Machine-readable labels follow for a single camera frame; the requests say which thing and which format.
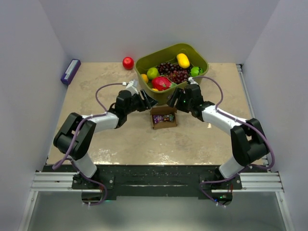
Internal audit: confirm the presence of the purple white rectangular box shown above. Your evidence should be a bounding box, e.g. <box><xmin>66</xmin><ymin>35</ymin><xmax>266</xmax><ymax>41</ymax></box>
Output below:
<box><xmin>61</xmin><ymin>59</ymin><xmax>81</xmax><ymax>86</ymax></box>

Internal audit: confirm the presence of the dark purple grape bunch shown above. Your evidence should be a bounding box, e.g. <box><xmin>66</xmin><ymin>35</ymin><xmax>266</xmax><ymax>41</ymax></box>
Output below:
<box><xmin>156</xmin><ymin>62</ymin><xmax>191</xmax><ymax>84</ymax></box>

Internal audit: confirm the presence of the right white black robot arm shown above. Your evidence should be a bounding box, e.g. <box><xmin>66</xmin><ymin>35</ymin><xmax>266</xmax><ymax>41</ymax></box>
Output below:
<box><xmin>167</xmin><ymin>84</ymin><xmax>270</xmax><ymax>189</ymax></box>

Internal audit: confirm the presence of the olive green plastic bin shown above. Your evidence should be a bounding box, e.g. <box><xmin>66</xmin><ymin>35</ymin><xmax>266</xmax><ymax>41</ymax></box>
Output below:
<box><xmin>134</xmin><ymin>43</ymin><xmax>209</xmax><ymax>105</ymax></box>

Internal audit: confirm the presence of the red dragon fruit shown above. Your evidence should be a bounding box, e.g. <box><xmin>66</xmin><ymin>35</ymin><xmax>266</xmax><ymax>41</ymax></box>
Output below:
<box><xmin>151</xmin><ymin>76</ymin><xmax>173</xmax><ymax>91</ymax></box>

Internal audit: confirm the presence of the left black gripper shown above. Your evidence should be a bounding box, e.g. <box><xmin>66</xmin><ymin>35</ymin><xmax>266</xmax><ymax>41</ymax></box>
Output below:
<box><xmin>125</xmin><ymin>90</ymin><xmax>158</xmax><ymax>116</ymax></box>

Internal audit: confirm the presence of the green lime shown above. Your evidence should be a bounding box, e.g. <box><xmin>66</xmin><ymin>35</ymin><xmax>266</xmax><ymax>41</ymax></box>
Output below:
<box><xmin>146</xmin><ymin>67</ymin><xmax>160</xmax><ymax>80</ymax></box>

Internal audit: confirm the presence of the purple candy bar wrapper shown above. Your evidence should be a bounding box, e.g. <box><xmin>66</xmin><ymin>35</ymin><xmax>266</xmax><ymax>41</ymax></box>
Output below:
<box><xmin>153</xmin><ymin>114</ymin><xmax>175</xmax><ymax>124</ymax></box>

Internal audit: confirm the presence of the brown cardboard paper box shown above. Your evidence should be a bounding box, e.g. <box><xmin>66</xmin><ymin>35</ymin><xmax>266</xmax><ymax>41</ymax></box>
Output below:
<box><xmin>150</xmin><ymin>106</ymin><xmax>178</xmax><ymax>129</ymax></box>

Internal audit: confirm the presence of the small orange fruit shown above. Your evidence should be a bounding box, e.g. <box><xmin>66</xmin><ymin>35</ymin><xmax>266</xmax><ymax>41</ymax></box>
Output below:
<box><xmin>141</xmin><ymin>74</ymin><xmax>149</xmax><ymax>83</ymax></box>

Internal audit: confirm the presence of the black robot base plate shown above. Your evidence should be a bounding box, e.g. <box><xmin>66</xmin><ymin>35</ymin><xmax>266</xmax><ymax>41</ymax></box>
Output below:
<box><xmin>42</xmin><ymin>163</ymin><xmax>243</xmax><ymax>202</ymax></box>

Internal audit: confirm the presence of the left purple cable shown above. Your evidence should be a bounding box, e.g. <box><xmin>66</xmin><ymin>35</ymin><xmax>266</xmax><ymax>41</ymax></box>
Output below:
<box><xmin>52</xmin><ymin>82</ymin><xmax>127</xmax><ymax>171</ymax></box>

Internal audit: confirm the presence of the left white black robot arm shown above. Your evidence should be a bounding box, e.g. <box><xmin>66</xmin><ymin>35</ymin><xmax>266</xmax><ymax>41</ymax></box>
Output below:
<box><xmin>52</xmin><ymin>90</ymin><xmax>158</xmax><ymax>189</ymax></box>

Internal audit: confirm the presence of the red apple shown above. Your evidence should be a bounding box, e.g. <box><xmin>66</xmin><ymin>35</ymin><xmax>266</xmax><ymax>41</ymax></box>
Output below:
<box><xmin>122</xmin><ymin>56</ymin><xmax>134</xmax><ymax>70</ymax></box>

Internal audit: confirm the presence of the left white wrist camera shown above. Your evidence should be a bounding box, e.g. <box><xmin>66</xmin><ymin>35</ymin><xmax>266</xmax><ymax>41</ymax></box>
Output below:
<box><xmin>125</xmin><ymin>79</ymin><xmax>139</xmax><ymax>95</ymax></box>

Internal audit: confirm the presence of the small green watermelon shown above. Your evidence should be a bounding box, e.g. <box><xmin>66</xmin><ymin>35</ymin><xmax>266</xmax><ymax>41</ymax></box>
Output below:
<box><xmin>189</xmin><ymin>66</ymin><xmax>204</xmax><ymax>77</ymax></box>

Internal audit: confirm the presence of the yellow mango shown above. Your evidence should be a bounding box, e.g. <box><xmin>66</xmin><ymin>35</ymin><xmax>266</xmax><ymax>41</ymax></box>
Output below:
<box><xmin>176</xmin><ymin>53</ymin><xmax>190</xmax><ymax>69</ymax></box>

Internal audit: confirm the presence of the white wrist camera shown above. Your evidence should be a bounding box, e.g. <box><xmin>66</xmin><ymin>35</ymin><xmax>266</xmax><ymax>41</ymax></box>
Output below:
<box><xmin>187</xmin><ymin>77</ymin><xmax>199</xmax><ymax>85</ymax></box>
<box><xmin>125</xmin><ymin>79</ymin><xmax>139</xmax><ymax>95</ymax></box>

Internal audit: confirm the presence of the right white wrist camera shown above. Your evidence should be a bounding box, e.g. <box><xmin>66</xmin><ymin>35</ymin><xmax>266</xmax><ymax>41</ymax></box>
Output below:
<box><xmin>187</xmin><ymin>77</ymin><xmax>199</xmax><ymax>85</ymax></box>

